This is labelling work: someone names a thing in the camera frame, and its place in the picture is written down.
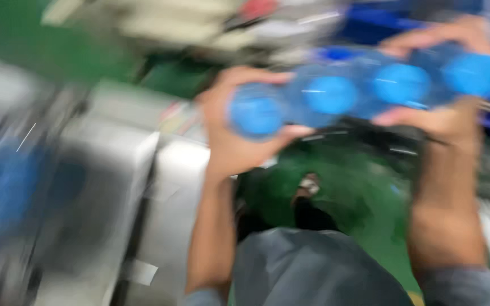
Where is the person's left hand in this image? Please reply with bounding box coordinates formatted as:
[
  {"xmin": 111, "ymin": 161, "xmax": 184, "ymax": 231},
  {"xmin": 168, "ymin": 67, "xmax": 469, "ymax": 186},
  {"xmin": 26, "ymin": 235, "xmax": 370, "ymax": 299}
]
[{"xmin": 195, "ymin": 66, "xmax": 314, "ymax": 179}]

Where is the person's right hand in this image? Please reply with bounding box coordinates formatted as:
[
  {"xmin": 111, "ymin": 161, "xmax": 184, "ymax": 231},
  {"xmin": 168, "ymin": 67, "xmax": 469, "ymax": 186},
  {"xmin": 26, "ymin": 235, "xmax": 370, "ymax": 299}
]
[{"xmin": 373, "ymin": 15, "xmax": 490, "ymax": 149}]

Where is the blue-capped water bottle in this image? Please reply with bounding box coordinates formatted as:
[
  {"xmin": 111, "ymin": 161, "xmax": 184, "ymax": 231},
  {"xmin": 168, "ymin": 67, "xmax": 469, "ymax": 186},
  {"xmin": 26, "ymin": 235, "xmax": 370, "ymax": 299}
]
[
  {"xmin": 415, "ymin": 42, "xmax": 490, "ymax": 107},
  {"xmin": 227, "ymin": 83, "xmax": 290, "ymax": 142},
  {"xmin": 356, "ymin": 51, "xmax": 435, "ymax": 120},
  {"xmin": 288, "ymin": 64, "xmax": 362, "ymax": 128}
]

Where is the person's foot in sandal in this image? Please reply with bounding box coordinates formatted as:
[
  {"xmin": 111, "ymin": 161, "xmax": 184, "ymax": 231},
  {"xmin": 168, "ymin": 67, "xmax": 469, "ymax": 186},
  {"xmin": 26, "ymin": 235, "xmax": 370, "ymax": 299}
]
[{"xmin": 291, "ymin": 172, "xmax": 339, "ymax": 232}]

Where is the blue plastic crate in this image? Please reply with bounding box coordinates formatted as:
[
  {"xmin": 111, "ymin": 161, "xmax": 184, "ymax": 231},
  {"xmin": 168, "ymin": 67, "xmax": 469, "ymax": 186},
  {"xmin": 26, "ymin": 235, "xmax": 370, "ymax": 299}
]
[{"xmin": 313, "ymin": 0, "xmax": 490, "ymax": 137}]

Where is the beige machine with red part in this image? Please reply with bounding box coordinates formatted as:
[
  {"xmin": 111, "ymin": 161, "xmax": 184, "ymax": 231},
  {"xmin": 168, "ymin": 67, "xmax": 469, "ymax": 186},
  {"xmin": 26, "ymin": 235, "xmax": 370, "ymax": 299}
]
[{"xmin": 41, "ymin": 0, "xmax": 348, "ymax": 64}]

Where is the person's grey shirt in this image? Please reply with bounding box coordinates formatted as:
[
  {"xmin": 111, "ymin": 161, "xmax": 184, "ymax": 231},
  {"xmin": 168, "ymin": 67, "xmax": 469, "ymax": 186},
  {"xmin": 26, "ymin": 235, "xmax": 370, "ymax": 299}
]
[{"xmin": 183, "ymin": 227, "xmax": 490, "ymax": 306}]

